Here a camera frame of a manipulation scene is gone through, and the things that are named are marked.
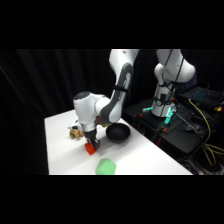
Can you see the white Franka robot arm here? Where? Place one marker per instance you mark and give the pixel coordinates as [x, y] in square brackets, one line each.
[116, 96]

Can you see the red cube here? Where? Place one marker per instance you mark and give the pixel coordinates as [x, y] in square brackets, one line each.
[89, 150]

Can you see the black laptop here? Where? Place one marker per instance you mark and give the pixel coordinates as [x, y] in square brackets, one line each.
[201, 95]

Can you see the black bowl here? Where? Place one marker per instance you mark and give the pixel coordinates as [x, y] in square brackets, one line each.
[118, 133]

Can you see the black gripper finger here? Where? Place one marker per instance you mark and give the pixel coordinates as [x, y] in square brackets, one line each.
[96, 144]
[90, 143]

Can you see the black robot stand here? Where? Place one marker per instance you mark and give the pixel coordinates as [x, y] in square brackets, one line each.
[173, 133]

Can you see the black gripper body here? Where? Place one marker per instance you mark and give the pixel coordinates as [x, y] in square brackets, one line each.
[90, 136]

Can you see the green translucent block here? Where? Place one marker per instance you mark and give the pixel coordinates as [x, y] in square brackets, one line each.
[106, 166]

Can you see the black curtain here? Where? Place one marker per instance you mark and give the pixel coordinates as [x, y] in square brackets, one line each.
[40, 83]

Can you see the small yellow object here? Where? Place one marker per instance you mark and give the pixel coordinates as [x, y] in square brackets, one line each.
[218, 108]

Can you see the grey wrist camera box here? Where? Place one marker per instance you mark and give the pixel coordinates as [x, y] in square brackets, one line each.
[74, 126]

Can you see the tan plush toy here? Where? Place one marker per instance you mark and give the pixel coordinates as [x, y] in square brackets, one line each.
[76, 134]

